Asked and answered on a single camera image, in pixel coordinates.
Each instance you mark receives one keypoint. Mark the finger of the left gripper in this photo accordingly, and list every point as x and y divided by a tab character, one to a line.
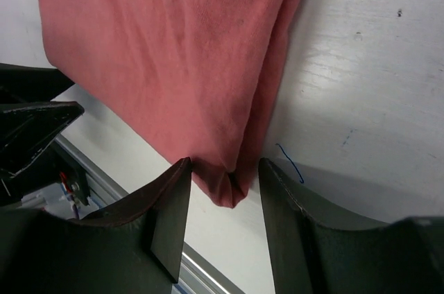
27	129
21	84

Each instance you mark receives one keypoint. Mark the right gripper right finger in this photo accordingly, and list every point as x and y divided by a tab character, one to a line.
316	246

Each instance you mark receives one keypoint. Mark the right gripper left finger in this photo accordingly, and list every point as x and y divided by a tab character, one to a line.
133	245

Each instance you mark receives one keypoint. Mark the salmon red t shirt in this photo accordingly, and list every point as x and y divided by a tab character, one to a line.
193	78

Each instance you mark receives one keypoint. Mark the aluminium frame rail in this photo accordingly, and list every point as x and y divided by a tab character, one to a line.
196	274

